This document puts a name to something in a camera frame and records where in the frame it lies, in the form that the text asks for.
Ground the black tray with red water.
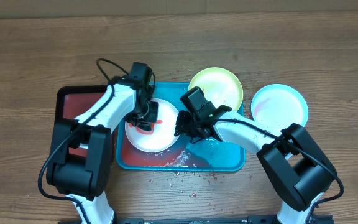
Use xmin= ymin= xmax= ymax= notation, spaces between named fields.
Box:
xmin=49 ymin=85 xmax=107 ymax=166

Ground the white plate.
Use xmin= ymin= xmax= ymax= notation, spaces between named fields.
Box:
xmin=125 ymin=98 xmax=178 ymax=153

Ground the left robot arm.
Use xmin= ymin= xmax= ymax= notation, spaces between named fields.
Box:
xmin=38 ymin=75 xmax=158 ymax=223

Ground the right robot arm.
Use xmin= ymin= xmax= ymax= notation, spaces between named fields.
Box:
xmin=175 ymin=106 xmax=340 ymax=223

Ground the light blue plate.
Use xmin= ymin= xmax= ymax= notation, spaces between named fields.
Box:
xmin=250 ymin=84 xmax=309 ymax=129

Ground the teal plastic tray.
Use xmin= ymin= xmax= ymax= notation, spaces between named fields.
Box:
xmin=116 ymin=82 xmax=246 ymax=172

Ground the yellow-green plate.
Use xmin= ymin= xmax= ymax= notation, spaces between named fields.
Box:
xmin=188 ymin=67 xmax=244 ymax=111

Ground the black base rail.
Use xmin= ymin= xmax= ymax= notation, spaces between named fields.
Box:
xmin=58 ymin=215 xmax=334 ymax=224

